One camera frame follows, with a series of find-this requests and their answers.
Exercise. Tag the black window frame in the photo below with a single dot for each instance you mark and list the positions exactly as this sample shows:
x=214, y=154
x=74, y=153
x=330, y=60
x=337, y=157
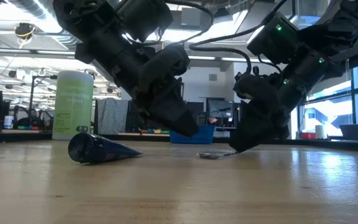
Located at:
x=355, y=105

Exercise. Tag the silver rectangular ventilation duct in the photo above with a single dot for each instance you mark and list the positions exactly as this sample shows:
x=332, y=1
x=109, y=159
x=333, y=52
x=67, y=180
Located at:
x=238, y=21

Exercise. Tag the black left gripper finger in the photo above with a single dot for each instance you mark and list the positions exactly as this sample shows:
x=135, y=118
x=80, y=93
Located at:
x=172, y=112
x=141, y=112

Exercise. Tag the dark blue toiletry tube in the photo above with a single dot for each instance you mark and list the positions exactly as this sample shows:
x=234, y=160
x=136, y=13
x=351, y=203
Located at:
x=98, y=149

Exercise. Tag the grey ceiling box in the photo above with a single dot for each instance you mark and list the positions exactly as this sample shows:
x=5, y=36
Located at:
x=191, y=17

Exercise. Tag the green disinfecting wipes canister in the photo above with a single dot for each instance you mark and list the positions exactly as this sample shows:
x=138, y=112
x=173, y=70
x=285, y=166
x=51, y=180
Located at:
x=73, y=105

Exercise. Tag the white plastic jar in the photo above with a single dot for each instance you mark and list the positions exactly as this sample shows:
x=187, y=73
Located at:
x=8, y=122

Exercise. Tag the white paper towel roll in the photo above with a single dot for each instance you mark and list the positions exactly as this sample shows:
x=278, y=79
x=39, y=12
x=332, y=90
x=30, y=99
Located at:
x=320, y=131

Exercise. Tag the red container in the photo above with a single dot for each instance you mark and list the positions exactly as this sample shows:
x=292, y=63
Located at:
x=308, y=135

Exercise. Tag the person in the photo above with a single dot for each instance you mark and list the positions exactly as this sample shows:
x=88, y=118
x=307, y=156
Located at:
x=212, y=120

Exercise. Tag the blue plastic basket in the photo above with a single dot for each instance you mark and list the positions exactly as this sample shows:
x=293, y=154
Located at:
x=204, y=137

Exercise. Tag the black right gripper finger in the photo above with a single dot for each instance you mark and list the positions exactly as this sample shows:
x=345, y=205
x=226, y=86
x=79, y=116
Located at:
x=253, y=130
x=283, y=132

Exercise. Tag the black gantry frame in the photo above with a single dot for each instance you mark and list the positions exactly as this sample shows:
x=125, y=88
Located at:
x=43, y=76

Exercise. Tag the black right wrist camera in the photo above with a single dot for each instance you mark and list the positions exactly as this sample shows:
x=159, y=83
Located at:
x=272, y=39

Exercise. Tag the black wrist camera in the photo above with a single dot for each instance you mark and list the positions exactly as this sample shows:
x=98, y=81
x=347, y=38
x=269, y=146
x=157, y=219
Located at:
x=145, y=17
x=272, y=39

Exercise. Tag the black aluminium table frame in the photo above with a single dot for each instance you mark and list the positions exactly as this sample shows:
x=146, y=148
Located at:
x=322, y=143

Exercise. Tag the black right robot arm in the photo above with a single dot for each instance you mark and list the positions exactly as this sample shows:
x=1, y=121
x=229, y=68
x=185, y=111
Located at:
x=337, y=28

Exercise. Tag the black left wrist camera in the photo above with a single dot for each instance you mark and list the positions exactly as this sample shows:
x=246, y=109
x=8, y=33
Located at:
x=145, y=17

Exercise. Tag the grey partition panel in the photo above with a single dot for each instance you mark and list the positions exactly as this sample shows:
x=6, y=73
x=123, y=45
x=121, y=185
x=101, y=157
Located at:
x=112, y=115

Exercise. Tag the long LED light bar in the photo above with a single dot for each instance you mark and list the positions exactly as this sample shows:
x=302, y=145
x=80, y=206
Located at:
x=26, y=51

